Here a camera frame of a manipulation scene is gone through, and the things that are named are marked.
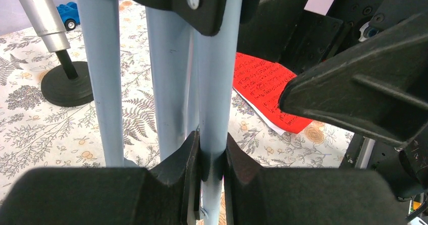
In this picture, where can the light blue music stand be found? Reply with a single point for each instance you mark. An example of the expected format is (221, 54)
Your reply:
(192, 47)

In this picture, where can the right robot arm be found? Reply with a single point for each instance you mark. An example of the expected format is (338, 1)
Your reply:
(404, 168)

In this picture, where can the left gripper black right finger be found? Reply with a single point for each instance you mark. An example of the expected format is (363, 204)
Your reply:
(255, 194)

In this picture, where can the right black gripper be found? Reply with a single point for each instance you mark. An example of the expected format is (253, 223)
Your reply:
(377, 88)

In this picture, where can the silver microphone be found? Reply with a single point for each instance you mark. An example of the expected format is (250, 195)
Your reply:
(47, 23)

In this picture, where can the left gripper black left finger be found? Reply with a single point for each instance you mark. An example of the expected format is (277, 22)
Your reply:
(107, 196)

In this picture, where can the blue toy car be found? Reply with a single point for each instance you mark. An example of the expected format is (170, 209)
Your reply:
(69, 15)

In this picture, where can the red sheet music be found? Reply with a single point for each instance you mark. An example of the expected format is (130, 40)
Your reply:
(262, 83)

